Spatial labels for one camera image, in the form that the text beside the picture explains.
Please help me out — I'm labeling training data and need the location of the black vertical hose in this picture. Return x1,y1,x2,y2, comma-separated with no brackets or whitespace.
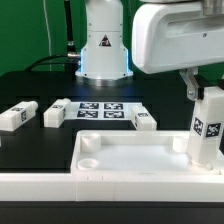
63,0,76,54

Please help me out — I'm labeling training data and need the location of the thin white cable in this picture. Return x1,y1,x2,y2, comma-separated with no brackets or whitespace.
43,0,53,72

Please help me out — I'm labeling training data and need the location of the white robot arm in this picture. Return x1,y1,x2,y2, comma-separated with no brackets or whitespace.
76,0,224,101

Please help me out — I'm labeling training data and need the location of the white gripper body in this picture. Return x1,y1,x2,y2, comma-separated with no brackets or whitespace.
132,1,224,74

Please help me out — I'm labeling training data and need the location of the black cable with connector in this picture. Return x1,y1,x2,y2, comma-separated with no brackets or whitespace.
24,51,82,72

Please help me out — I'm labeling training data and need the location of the white L-shaped fence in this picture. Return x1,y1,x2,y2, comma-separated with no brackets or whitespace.
0,165,224,202

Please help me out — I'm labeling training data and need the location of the sheet of fiducial tags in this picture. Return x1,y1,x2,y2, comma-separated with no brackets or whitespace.
65,102,141,120

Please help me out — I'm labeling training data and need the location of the white desk top tray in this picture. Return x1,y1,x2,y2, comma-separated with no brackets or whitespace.
71,130,224,174

